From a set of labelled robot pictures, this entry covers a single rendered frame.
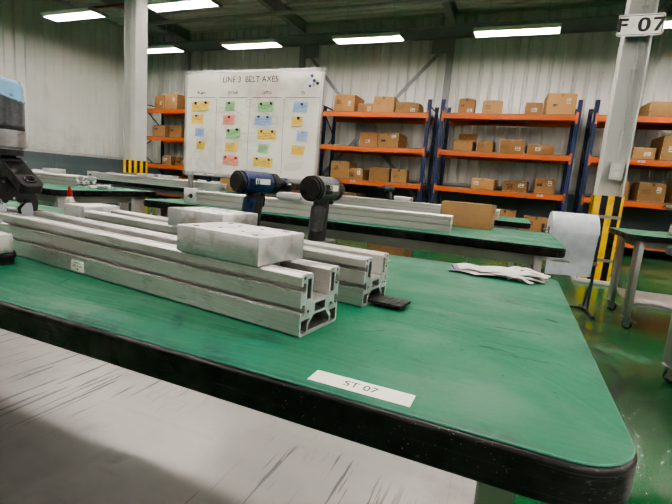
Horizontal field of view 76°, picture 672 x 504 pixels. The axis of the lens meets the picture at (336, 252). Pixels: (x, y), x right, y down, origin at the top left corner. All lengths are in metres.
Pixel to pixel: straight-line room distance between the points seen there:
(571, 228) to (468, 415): 3.86
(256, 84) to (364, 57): 8.28
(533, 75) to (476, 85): 1.24
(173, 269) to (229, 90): 3.81
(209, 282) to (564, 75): 11.09
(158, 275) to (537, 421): 0.58
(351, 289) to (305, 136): 3.28
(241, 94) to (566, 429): 4.13
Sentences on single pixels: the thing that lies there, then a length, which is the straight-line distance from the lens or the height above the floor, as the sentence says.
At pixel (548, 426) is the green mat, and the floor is 0.78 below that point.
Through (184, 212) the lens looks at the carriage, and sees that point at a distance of 0.97.
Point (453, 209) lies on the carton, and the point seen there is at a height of 0.88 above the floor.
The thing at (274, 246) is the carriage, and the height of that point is 0.89.
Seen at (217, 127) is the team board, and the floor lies 1.42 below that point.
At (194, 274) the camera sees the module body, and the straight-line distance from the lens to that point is 0.69.
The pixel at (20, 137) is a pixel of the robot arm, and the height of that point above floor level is 1.03.
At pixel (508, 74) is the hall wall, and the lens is 11.52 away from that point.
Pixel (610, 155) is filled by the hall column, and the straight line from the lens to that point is 6.47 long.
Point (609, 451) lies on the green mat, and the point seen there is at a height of 0.78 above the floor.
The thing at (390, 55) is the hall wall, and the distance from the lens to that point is 12.18.
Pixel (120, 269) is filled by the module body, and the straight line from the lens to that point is 0.83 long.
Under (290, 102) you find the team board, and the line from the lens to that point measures 4.08.
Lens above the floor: 0.99
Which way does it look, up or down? 9 degrees down
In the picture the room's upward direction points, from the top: 5 degrees clockwise
